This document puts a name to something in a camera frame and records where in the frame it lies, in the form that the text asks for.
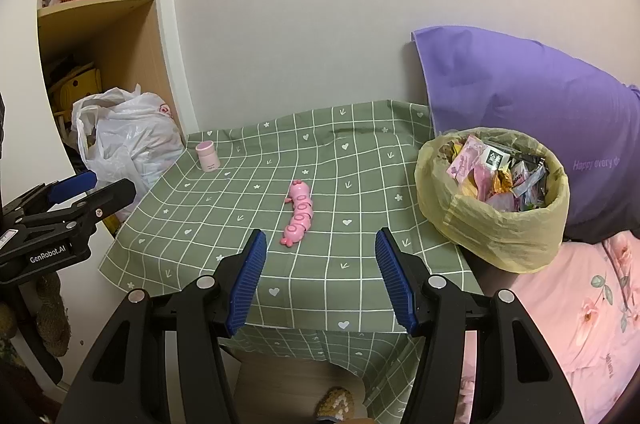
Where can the green checked tablecloth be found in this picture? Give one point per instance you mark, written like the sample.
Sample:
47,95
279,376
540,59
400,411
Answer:
320,264

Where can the pink floral blanket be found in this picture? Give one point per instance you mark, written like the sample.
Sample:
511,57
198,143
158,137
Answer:
575,304

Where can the wooden shelf unit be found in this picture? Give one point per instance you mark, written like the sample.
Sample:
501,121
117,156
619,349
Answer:
120,33

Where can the pink jar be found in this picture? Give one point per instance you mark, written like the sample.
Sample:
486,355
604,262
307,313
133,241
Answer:
207,158

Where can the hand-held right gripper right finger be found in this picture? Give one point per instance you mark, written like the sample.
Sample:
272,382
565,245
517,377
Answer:
395,284

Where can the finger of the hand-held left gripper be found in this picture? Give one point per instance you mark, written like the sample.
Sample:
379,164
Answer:
112,199
75,185

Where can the patterned knit slipper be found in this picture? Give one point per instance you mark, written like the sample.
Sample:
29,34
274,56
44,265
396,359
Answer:
334,401

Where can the purple pillow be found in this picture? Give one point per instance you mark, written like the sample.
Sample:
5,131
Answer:
525,88

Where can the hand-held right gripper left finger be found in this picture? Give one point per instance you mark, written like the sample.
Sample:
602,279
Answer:
245,284

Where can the pile of snack wrappers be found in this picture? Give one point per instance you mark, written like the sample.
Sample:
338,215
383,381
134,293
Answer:
500,179

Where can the yellow item on shelf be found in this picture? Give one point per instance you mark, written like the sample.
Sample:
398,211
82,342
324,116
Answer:
75,88

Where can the white plastic bag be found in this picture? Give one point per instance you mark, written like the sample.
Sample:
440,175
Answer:
130,143

